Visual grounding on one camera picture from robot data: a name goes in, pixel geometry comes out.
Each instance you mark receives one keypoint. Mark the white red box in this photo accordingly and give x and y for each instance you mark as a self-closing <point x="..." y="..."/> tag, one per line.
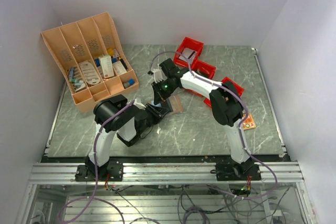
<point x="106" y="66"/>

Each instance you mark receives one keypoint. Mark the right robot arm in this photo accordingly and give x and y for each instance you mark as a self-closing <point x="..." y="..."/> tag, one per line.
<point x="227" y="107"/>

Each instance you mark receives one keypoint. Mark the white small box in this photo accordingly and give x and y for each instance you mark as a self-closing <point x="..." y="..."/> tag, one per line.
<point x="119" y="67"/>

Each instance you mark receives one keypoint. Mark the yellow small item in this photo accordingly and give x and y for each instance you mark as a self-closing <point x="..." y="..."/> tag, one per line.
<point x="111" y="52"/>

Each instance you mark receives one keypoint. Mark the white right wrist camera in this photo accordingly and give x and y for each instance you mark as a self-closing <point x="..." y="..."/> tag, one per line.
<point x="157" y="75"/>

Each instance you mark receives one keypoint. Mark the red bin with white cards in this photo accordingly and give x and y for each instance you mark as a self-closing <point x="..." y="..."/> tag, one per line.
<point x="191" y="44"/>

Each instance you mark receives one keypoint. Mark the aluminium rail frame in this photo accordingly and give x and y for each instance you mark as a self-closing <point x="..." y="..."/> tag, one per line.
<point x="162" y="174"/>

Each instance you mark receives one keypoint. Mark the white oval remote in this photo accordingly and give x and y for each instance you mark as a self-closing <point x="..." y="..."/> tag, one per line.
<point x="91" y="76"/>

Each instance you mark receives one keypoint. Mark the white cards stack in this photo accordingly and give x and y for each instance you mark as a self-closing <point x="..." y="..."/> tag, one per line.
<point x="188" y="54"/>

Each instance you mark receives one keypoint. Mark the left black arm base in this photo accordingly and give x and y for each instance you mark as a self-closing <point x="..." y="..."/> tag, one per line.
<point x="111" y="171"/>

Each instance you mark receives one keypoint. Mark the blue capped bottle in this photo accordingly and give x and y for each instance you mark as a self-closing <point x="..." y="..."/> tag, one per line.
<point x="129" y="83"/>

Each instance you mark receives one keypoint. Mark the orange desk organizer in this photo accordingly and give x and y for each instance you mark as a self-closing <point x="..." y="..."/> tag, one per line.
<point x="89" y="54"/>

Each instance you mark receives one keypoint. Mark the red bin with black cards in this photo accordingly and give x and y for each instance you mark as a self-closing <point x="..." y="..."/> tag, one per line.
<point x="204" y="67"/>

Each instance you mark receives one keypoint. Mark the pens bundle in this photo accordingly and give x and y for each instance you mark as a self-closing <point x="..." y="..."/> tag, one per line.
<point x="76" y="80"/>

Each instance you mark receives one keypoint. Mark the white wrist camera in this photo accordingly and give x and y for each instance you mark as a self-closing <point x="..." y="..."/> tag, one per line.
<point x="138" y="103"/>
<point x="157" y="75"/>

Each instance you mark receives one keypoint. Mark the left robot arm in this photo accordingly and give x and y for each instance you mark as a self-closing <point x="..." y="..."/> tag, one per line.
<point x="126" y="120"/>

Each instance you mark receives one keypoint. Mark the black cards stack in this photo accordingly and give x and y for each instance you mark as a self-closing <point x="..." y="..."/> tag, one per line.
<point x="203" y="74"/>

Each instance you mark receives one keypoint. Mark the orange spiral notebook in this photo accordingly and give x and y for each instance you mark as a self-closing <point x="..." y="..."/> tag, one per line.
<point x="249" y="123"/>

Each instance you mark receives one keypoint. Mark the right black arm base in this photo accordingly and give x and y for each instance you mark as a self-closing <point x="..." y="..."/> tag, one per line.
<point x="232" y="170"/>

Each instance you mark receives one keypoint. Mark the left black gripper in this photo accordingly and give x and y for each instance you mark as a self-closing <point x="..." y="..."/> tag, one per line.
<point x="158" y="112"/>

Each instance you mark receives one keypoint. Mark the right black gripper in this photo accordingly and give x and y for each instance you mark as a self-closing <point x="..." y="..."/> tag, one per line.
<point x="158" y="97"/>

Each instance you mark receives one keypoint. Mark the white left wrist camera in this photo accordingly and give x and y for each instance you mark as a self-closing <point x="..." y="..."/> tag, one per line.
<point x="138" y="103"/>

